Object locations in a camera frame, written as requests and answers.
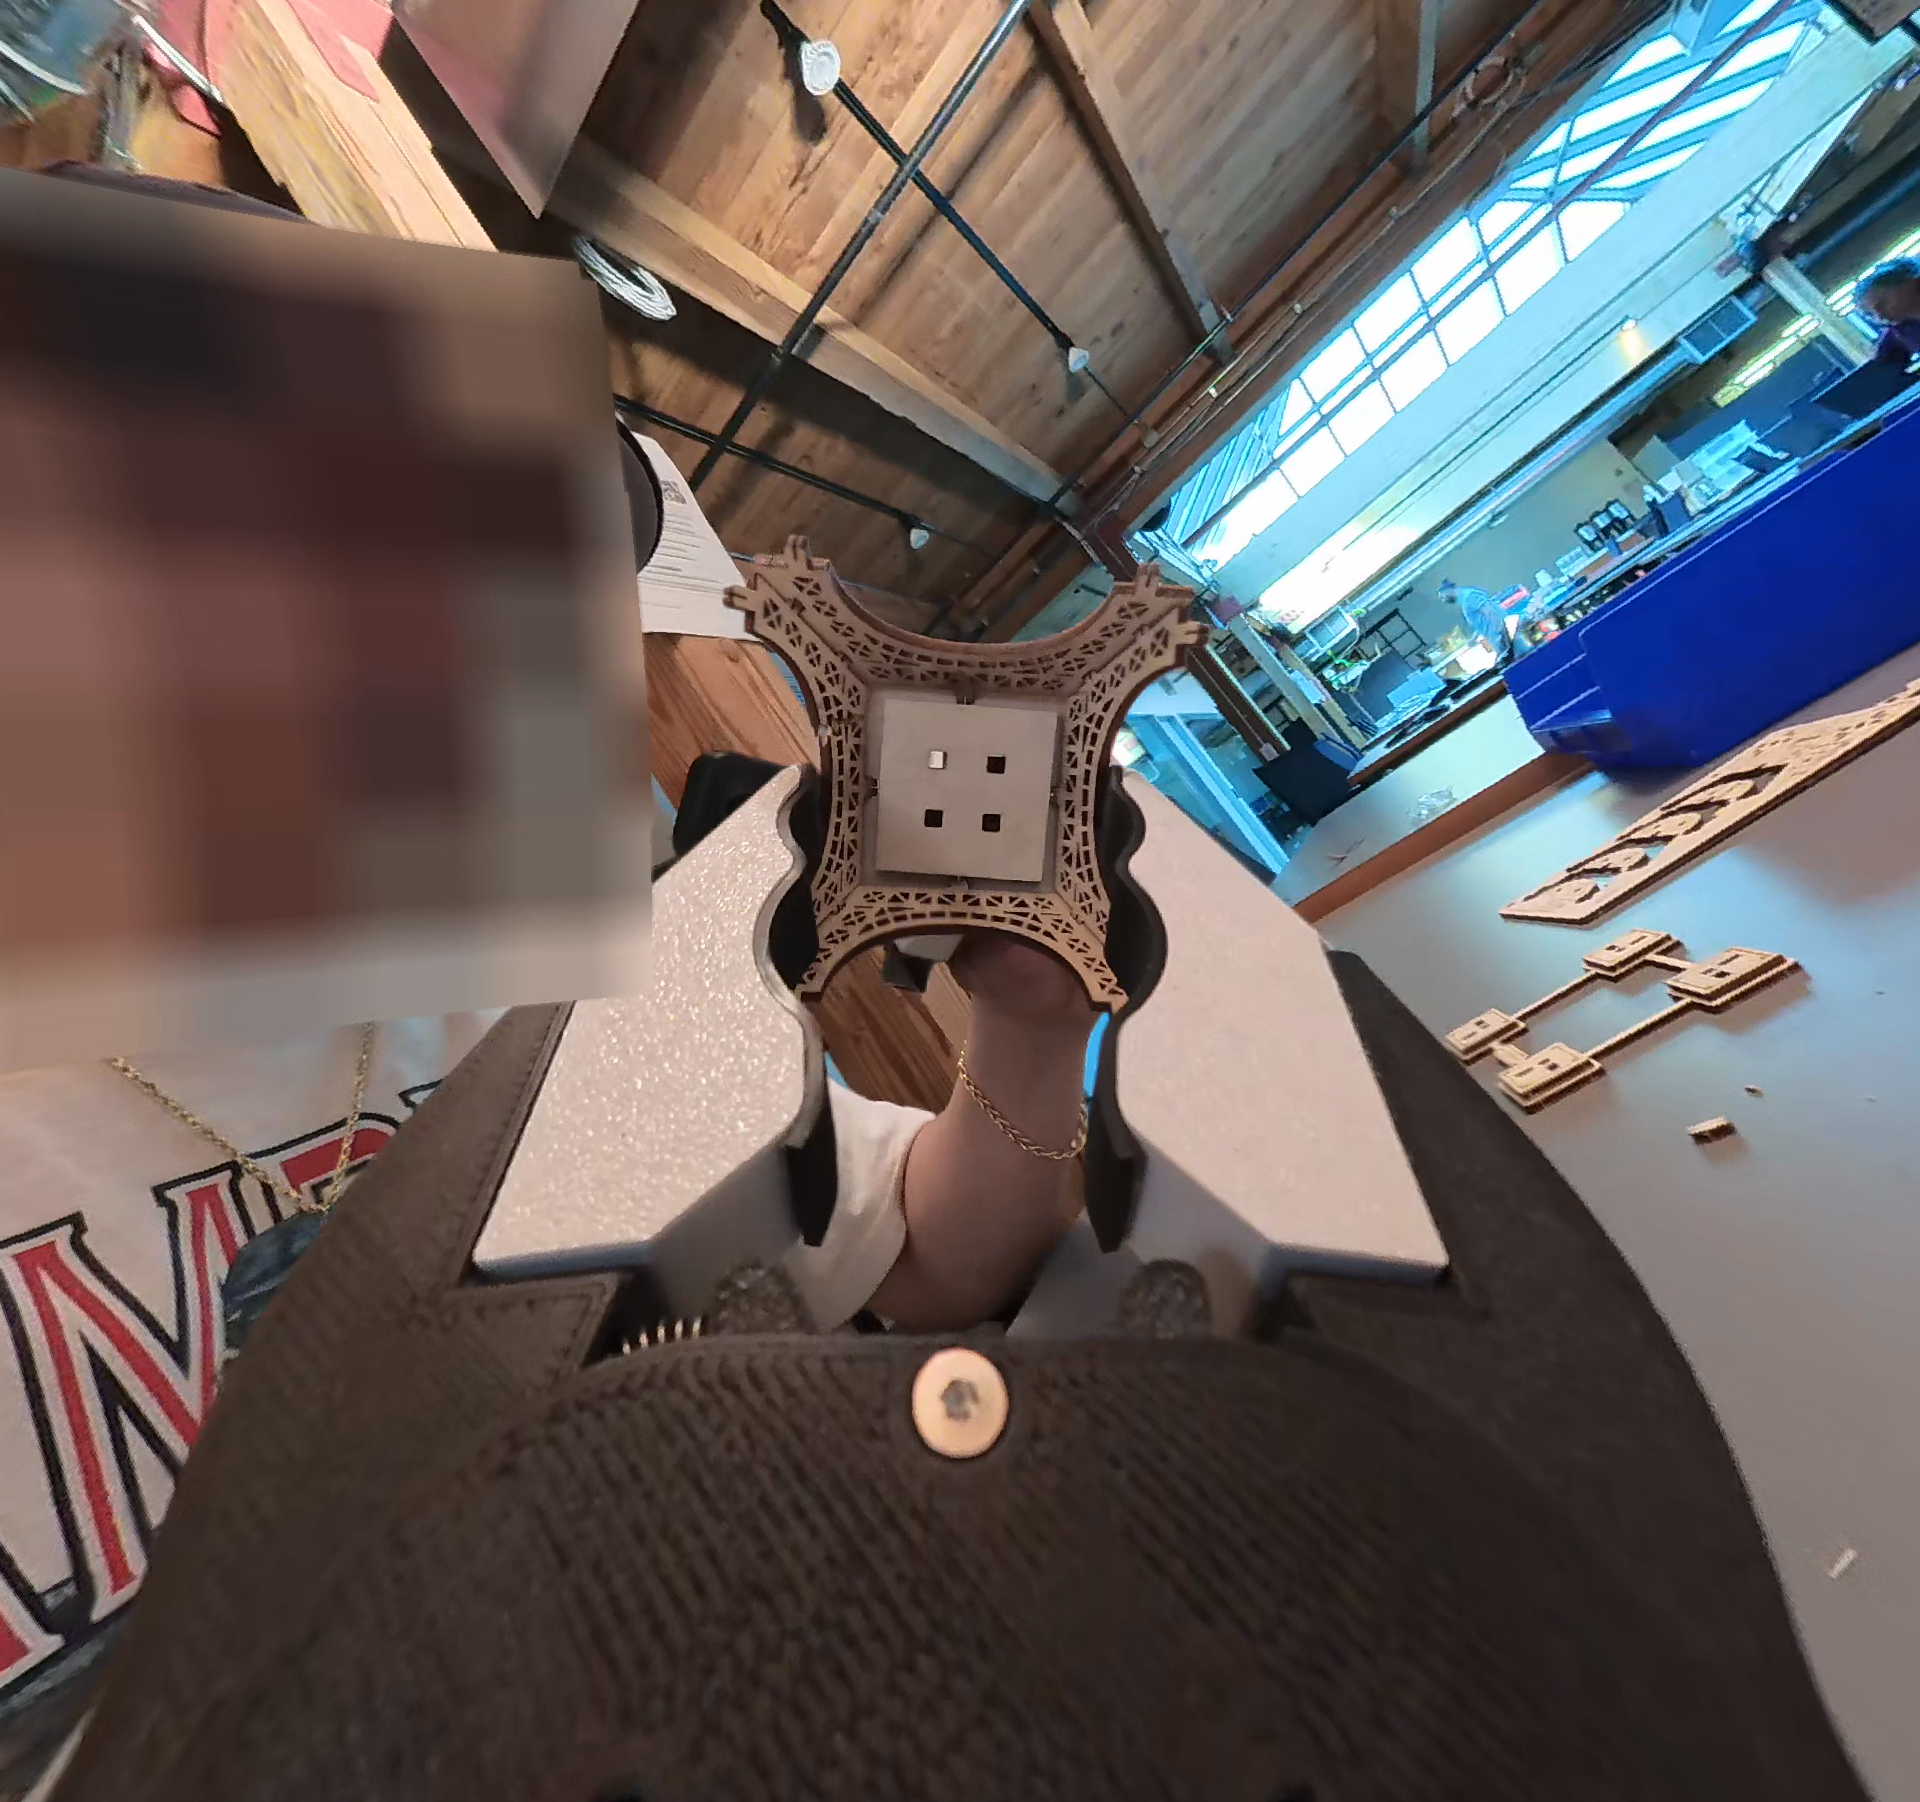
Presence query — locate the gold chain necklace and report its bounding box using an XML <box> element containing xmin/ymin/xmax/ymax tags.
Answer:
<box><xmin>107</xmin><ymin>1021</ymin><xmax>381</xmax><ymax>1212</ymax></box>

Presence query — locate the black rounded object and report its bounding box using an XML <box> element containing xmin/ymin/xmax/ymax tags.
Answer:
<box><xmin>666</xmin><ymin>751</ymin><xmax>801</xmax><ymax>863</ymax></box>

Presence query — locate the four-square wooden frame piece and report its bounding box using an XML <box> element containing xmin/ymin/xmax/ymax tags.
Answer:
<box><xmin>1445</xmin><ymin>927</ymin><xmax>1801</xmax><ymax>1116</ymax></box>

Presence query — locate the wooden tower base model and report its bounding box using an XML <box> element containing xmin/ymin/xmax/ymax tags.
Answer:
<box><xmin>724</xmin><ymin>537</ymin><xmax>1210</xmax><ymax>1013</ymax></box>

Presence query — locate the person's left hand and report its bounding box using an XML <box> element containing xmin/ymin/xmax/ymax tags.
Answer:
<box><xmin>956</xmin><ymin>932</ymin><xmax>1105</xmax><ymax>1071</ymax></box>

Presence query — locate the wooden fretwork sheet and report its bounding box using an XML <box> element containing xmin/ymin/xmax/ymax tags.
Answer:
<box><xmin>1499</xmin><ymin>683</ymin><xmax>1920</xmax><ymax>927</ymax></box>

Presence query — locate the white paper sheet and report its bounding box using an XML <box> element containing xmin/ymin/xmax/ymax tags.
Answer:
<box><xmin>621</xmin><ymin>429</ymin><xmax>761</xmax><ymax>638</ymax></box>

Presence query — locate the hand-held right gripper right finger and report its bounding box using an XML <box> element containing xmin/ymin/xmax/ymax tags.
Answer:
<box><xmin>1079</xmin><ymin>767</ymin><xmax>1453</xmax><ymax>1301</ymax></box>

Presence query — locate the black ceiling track rail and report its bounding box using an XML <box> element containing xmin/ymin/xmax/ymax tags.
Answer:
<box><xmin>681</xmin><ymin>0</ymin><xmax>1085</xmax><ymax>498</ymax></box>

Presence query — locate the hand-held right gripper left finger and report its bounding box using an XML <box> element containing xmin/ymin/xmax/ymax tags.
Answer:
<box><xmin>471</xmin><ymin>767</ymin><xmax>836</xmax><ymax>1308</ymax></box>

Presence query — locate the person's left forearm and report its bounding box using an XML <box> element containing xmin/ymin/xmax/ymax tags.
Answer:
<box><xmin>868</xmin><ymin>1054</ymin><xmax>1094</xmax><ymax>1333</ymax></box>

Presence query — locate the gold chain bracelet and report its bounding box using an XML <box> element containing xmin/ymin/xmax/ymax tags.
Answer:
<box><xmin>955</xmin><ymin>1054</ymin><xmax>1090</xmax><ymax>1163</ymax></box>

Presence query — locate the white cable coil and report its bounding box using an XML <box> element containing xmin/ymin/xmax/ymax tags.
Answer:
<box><xmin>577</xmin><ymin>239</ymin><xmax>680</xmax><ymax>322</ymax></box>

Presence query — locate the blue plastic bin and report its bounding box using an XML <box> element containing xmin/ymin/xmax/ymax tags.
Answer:
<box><xmin>1505</xmin><ymin>397</ymin><xmax>1920</xmax><ymax>779</ymax></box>

